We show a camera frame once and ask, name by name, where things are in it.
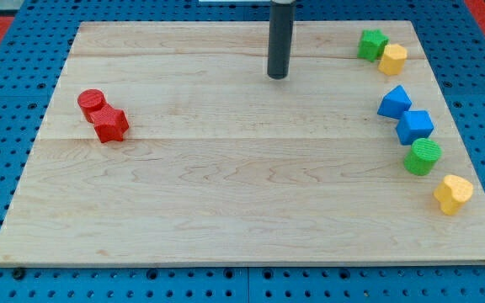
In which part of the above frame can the yellow heart block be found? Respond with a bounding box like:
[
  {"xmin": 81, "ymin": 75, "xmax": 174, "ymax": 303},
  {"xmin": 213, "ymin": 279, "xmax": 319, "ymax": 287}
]
[{"xmin": 433, "ymin": 174, "xmax": 474, "ymax": 215}]

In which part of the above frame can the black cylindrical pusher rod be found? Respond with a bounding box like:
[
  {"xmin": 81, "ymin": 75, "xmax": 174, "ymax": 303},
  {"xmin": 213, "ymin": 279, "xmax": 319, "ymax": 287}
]
[{"xmin": 267, "ymin": 0, "xmax": 296, "ymax": 80}]

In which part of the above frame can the green star block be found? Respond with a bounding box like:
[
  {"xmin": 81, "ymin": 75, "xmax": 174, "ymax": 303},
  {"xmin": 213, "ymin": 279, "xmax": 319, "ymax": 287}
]
[{"xmin": 357, "ymin": 29, "xmax": 389, "ymax": 62}]

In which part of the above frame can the red star block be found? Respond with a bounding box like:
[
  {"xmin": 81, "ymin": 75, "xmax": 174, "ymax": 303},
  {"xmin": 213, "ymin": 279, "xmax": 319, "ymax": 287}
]
[{"xmin": 90, "ymin": 104, "xmax": 129, "ymax": 143}]

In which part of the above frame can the blue triangle block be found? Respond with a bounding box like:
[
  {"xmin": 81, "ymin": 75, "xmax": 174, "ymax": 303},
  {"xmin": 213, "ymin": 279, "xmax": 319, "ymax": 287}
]
[{"xmin": 377, "ymin": 85, "xmax": 412, "ymax": 120}]

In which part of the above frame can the blue cube block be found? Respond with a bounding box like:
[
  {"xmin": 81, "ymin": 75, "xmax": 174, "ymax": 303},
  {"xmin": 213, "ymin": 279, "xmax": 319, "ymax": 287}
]
[{"xmin": 396, "ymin": 110, "xmax": 434, "ymax": 146}]

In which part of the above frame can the green cylinder block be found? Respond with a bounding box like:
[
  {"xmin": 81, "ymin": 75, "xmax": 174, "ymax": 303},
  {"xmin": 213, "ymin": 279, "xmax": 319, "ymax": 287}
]
[{"xmin": 403, "ymin": 138, "xmax": 442, "ymax": 176}]

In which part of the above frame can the yellow hexagon block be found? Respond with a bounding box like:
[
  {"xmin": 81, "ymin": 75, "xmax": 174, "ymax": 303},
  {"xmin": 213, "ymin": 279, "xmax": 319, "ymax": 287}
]
[{"xmin": 378, "ymin": 44, "xmax": 408, "ymax": 76}]

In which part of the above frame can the red cylinder block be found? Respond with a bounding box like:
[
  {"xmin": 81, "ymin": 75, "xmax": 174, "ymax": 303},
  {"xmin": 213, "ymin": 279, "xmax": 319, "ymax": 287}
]
[{"xmin": 77, "ymin": 89, "xmax": 106, "ymax": 123}]

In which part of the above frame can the light wooden board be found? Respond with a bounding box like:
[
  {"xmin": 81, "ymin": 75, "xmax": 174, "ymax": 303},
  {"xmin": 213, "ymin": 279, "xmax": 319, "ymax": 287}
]
[{"xmin": 0, "ymin": 21, "xmax": 485, "ymax": 268}]

